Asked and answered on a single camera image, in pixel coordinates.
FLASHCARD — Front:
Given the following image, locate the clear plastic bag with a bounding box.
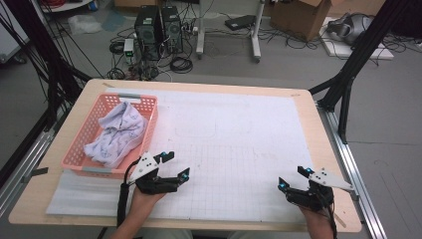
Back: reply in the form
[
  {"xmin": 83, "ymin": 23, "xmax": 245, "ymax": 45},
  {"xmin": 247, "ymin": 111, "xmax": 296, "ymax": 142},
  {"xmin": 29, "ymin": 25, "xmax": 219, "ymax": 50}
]
[{"xmin": 68, "ymin": 13, "xmax": 104, "ymax": 36}]

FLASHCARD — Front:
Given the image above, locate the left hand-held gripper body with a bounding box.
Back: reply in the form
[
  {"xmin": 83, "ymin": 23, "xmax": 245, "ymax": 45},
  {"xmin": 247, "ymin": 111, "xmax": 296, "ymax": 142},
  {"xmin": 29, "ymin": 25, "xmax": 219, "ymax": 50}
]
[{"xmin": 128, "ymin": 151, "xmax": 180, "ymax": 195}]

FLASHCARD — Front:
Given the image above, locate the aluminium rail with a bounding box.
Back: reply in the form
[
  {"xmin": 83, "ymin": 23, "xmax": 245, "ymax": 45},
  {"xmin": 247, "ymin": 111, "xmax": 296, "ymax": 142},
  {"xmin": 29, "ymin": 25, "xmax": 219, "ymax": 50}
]
[
  {"xmin": 0, "ymin": 127, "xmax": 56, "ymax": 217},
  {"xmin": 316, "ymin": 103, "xmax": 387, "ymax": 239}
]

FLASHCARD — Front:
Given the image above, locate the white cabinet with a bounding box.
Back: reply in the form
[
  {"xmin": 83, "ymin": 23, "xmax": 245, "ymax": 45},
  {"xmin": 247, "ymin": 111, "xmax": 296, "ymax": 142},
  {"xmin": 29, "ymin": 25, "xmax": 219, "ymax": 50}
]
[{"xmin": 0, "ymin": 0, "xmax": 31, "ymax": 64}]

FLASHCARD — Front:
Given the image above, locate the person's right hand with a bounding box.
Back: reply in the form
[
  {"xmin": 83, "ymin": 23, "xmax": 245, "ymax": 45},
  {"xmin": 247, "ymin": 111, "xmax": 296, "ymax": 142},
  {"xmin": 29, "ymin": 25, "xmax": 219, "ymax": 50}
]
[{"xmin": 298, "ymin": 203, "xmax": 334, "ymax": 232}]

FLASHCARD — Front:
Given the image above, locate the grey and black device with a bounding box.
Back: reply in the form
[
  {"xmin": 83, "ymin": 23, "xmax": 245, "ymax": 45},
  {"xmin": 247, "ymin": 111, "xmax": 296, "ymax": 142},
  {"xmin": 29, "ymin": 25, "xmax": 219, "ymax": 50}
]
[{"xmin": 325, "ymin": 12, "xmax": 374, "ymax": 46}]

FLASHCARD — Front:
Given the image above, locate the white round table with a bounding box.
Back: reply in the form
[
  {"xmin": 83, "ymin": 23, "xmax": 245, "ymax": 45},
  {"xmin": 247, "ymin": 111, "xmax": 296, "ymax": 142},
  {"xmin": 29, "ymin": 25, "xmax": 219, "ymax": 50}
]
[{"xmin": 39, "ymin": 0, "xmax": 96, "ymax": 14}]

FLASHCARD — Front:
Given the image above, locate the pink plastic basket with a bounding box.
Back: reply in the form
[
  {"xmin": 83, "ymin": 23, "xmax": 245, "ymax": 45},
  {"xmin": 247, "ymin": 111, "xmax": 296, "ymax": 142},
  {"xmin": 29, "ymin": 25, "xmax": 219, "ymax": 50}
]
[{"xmin": 60, "ymin": 93, "xmax": 159, "ymax": 180}]

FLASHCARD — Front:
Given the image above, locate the person's left hand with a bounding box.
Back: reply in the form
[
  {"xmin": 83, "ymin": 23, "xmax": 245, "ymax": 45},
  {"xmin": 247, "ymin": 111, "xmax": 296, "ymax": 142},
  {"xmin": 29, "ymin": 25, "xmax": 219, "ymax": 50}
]
[{"xmin": 129, "ymin": 186, "xmax": 167, "ymax": 215}]

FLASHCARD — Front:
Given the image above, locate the white rolling stand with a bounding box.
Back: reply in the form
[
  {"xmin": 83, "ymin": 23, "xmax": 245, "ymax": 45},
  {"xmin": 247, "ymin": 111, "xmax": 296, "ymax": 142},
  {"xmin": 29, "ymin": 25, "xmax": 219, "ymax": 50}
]
[{"xmin": 195, "ymin": 0, "xmax": 267, "ymax": 64}]

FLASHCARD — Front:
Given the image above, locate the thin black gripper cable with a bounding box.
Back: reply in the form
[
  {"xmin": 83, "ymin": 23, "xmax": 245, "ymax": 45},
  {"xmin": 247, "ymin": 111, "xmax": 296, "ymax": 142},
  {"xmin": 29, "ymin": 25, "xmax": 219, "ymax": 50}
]
[{"xmin": 321, "ymin": 192, "xmax": 338, "ymax": 239}]

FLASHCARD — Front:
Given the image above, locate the black metal frame strut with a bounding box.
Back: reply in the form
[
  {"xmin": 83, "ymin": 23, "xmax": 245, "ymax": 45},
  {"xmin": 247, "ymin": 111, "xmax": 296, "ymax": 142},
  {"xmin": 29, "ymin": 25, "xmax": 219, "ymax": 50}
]
[
  {"xmin": 0, "ymin": 0, "xmax": 93, "ymax": 132},
  {"xmin": 308, "ymin": 0, "xmax": 412, "ymax": 145}
]

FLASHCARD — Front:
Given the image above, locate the white foam board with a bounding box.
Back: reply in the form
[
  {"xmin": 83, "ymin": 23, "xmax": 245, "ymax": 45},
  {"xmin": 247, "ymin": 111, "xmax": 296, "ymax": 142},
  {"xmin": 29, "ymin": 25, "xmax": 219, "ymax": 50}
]
[{"xmin": 318, "ymin": 16, "xmax": 395, "ymax": 62}]

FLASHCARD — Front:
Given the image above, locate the white grid mat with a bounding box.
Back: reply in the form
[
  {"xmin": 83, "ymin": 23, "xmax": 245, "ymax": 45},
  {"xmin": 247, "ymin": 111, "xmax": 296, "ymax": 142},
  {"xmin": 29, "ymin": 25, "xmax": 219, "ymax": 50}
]
[{"xmin": 45, "ymin": 87, "xmax": 324, "ymax": 223}]

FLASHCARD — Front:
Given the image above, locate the flat black box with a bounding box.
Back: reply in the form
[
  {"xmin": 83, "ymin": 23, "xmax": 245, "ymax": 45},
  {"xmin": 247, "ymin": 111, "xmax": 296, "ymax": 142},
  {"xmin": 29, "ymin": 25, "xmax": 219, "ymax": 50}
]
[{"xmin": 224, "ymin": 14, "xmax": 257, "ymax": 32}]

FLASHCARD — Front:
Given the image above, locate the open cardboard box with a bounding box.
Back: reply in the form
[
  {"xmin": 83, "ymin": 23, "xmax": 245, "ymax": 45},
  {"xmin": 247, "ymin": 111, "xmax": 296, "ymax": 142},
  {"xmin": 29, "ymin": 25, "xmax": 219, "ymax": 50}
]
[{"xmin": 269, "ymin": 0, "xmax": 332, "ymax": 43}]

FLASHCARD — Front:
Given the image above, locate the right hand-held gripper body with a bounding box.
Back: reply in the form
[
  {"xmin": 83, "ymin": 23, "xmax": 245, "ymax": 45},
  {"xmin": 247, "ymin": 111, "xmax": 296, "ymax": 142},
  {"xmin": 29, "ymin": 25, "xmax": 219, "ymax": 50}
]
[{"xmin": 285, "ymin": 167, "xmax": 354, "ymax": 212}]

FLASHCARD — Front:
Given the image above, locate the beige tape strip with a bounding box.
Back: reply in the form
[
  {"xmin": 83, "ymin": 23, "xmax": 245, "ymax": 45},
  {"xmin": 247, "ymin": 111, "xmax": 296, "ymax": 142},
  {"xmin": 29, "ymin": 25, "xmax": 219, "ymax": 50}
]
[{"xmin": 332, "ymin": 212, "xmax": 347, "ymax": 229}]

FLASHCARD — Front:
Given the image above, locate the small white device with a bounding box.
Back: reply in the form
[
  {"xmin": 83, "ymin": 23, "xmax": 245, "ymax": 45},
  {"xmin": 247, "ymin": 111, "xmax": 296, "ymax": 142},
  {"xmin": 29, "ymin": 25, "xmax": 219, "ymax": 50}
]
[{"xmin": 122, "ymin": 38, "xmax": 135, "ymax": 65}]

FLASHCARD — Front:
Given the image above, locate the black computer tower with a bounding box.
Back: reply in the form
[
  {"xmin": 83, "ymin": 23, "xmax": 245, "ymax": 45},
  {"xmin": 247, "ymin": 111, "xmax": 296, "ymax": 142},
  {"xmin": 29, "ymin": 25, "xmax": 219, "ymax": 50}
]
[
  {"xmin": 160, "ymin": 5, "xmax": 184, "ymax": 54},
  {"xmin": 133, "ymin": 4, "xmax": 163, "ymax": 62}
]

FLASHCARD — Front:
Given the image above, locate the lilac printed towel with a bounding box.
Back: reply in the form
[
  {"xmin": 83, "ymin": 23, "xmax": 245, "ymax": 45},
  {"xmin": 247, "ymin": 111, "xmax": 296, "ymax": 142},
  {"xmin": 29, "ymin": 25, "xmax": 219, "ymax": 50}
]
[{"xmin": 83, "ymin": 101, "xmax": 148, "ymax": 169}]

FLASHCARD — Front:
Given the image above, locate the black cable coil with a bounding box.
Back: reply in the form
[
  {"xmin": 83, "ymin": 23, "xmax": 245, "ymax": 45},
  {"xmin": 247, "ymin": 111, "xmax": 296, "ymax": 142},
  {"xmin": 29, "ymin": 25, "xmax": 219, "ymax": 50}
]
[
  {"xmin": 108, "ymin": 40, "xmax": 125, "ymax": 56},
  {"xmin": 169, "ymin": 56, "xmax": 194, "ymax": 75},
  {"xmin": 106, "ymin": 67, "xmax": 126, "ymax": 81}
]

